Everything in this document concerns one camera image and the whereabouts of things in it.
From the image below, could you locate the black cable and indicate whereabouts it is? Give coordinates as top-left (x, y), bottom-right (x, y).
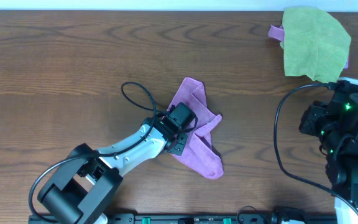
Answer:
top-left (273, 82), bottom-right (358, 224)
top-left (28, 81), bottom-right (173, 224)

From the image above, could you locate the purple microfiber cloth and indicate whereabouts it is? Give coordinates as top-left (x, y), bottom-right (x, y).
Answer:
top-left (170, 77), bottom-right (224, 180)

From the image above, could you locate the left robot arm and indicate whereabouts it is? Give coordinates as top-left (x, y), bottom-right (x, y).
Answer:
top-left (37, 103), bottom-right (198, 224)

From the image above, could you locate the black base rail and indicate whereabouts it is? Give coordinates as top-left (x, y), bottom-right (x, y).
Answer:
top-left (28, 207), bottom-right (338, 224)

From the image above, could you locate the right black cable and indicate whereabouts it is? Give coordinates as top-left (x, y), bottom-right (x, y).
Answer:
top-left (273, 82), bottom-right (358, 224)

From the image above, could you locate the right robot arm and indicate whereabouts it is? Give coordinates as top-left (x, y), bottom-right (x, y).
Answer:
top-left (299, 91), bottom-right (358, 209)

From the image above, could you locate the left black cable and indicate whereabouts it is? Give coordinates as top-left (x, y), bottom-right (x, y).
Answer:
top-left (28, 81), bottom-right (173, 224)

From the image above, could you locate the green microfiber cloth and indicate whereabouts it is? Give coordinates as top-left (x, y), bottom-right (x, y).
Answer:
top-left (281, 7), bottom-right (351, 83)

